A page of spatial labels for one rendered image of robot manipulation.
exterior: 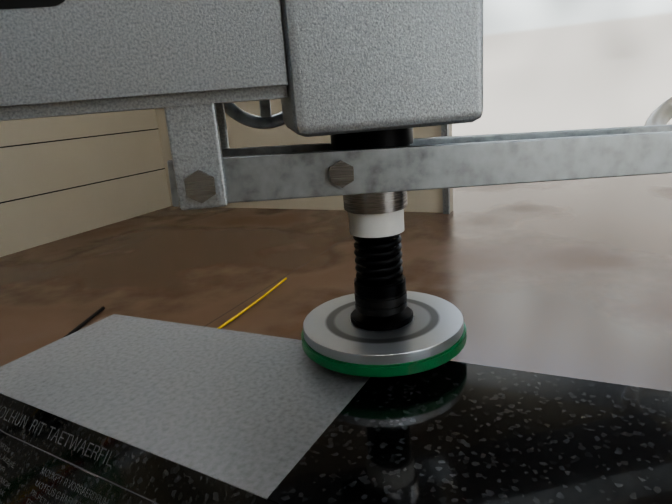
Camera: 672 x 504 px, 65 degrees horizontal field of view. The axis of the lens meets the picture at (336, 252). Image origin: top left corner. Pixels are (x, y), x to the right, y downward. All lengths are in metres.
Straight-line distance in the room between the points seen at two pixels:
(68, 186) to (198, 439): 5.78
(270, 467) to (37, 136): 5.74
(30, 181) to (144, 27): 5.55
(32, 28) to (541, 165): 0.54
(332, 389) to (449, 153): 0.31
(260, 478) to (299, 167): 0.32
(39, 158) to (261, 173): 5.60
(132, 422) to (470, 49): 0.54
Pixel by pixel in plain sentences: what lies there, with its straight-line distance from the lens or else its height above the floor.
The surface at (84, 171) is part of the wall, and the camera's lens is 6.45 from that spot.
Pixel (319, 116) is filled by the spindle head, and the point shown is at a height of 1.18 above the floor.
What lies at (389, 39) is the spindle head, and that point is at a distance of 0.55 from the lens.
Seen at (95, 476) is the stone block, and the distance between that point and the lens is 0.66.
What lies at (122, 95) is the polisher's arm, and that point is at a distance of 0.56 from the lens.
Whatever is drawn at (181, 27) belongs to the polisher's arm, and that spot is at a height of 1.27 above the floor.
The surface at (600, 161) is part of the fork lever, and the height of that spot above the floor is 1.10.
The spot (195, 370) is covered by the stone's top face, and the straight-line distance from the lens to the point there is 0.75.
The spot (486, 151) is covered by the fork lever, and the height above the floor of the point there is 1.13.
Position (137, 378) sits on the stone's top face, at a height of 0.87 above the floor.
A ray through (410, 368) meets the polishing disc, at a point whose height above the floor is 0.90.
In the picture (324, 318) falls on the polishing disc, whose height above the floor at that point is 0.91.
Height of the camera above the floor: 1.20
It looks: 16 degrees down
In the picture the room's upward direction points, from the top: 5 degrees counter-clockwise
